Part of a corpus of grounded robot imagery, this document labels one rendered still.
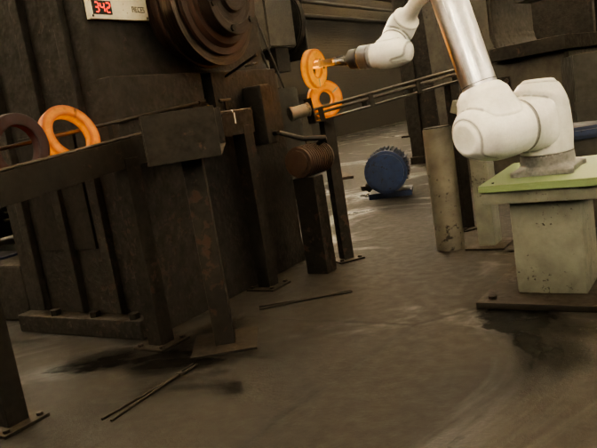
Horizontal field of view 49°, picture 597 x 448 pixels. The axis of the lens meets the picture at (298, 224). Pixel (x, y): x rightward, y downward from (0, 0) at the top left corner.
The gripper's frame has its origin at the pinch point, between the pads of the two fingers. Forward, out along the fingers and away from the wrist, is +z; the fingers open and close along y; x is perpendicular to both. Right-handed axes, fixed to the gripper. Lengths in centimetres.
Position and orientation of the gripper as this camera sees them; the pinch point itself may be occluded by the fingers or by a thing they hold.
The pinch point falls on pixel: (314, 64)
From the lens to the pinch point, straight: 268.2
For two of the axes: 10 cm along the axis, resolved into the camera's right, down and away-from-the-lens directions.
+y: 5.3, -2.2, 8.2
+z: -8.4, -0.1, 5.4
